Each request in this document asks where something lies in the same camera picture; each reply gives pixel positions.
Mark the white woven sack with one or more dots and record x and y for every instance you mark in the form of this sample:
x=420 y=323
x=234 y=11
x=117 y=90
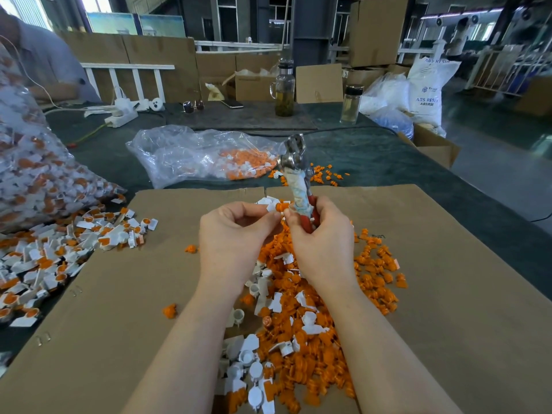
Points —
x=433 y=87

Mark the tall brown cardboard box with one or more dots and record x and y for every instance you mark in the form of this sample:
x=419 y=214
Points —
x=379 y=30

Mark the open brown cardboard box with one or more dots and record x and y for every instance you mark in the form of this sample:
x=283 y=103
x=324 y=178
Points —
x=431 y=147

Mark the white power strip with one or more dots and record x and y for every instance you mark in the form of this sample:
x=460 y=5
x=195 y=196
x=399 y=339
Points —
x=122 y=115

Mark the person's left hand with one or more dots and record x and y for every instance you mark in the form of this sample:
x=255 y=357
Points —
x=231 y=250

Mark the open cardboard box with paper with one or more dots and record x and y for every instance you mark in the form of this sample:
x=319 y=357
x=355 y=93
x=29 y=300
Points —
x=253 y=86

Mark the person's right forearm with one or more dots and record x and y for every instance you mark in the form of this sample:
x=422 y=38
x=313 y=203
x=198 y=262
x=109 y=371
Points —
x=392 y=362

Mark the scatter of orange offcuts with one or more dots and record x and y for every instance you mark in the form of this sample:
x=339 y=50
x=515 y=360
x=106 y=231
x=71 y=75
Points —
x=328 y=175

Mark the pile of assembled white-orange parts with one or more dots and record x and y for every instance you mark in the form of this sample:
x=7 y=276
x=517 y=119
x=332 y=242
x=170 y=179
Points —
x=47 y=256

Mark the small clear plastic bag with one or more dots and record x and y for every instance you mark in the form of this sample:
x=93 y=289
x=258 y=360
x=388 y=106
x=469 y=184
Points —
x=176 y=154

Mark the brown cardboard sheet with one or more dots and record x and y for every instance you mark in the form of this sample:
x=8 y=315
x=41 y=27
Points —
x=483 y=293
x=86 y=310

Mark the clear blue plastic bag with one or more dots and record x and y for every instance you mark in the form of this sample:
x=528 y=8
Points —
x=387 y=106

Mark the row of upright cardboard sheets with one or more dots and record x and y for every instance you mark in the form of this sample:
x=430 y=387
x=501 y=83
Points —
x=179 y=56

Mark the large clear bag of seals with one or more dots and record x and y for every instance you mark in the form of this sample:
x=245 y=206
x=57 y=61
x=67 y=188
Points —
x=39 y=168

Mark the white railing frame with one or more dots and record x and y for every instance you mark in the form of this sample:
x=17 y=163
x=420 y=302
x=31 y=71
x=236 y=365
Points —
x=127 y=67

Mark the glass tea jar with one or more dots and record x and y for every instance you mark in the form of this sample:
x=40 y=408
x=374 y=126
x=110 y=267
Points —
x=284 y=87

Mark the orange white plastic piece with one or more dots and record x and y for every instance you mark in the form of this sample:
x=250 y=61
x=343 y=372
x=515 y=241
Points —
x=149 y=223

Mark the dark steel pillar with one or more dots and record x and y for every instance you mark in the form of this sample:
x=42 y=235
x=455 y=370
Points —
x=314 y=30

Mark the person's right hand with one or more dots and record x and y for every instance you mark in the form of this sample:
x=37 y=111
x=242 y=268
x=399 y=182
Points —
x=326 y=245

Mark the white metal rack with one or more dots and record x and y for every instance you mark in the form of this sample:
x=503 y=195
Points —
x=507 y=69

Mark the pile of orange and white parts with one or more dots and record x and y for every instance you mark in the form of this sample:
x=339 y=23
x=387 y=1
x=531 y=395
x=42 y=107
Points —
x=298 y=340

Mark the flat brown cardboard panel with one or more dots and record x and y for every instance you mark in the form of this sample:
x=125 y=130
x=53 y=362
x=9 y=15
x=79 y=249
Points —
x=319 y=82

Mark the glass bottle with black lid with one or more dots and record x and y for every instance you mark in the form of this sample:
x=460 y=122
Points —
x=351 y=103

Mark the black phone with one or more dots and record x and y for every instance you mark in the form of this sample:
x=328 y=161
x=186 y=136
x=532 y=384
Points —
x=232 y=104

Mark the person's left forearm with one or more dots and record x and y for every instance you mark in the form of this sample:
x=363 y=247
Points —
x=181 y=362

